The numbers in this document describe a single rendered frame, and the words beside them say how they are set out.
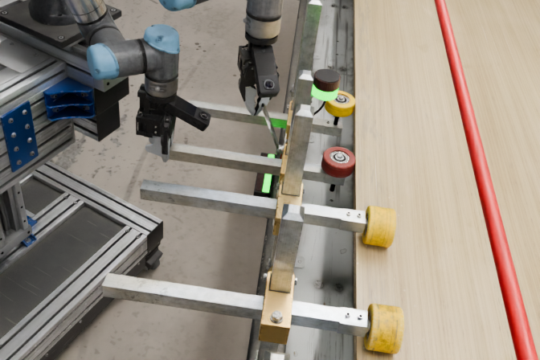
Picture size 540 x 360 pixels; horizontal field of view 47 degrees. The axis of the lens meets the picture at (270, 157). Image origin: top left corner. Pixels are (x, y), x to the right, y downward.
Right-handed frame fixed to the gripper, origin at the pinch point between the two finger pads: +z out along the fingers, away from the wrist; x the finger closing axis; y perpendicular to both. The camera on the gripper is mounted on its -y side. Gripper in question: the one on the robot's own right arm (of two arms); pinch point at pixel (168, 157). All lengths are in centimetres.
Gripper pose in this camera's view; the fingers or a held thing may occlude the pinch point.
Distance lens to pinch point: 158.1
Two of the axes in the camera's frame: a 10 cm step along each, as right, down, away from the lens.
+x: -1.0, 6.3, -7.7
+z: -1.3, 7.6, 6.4
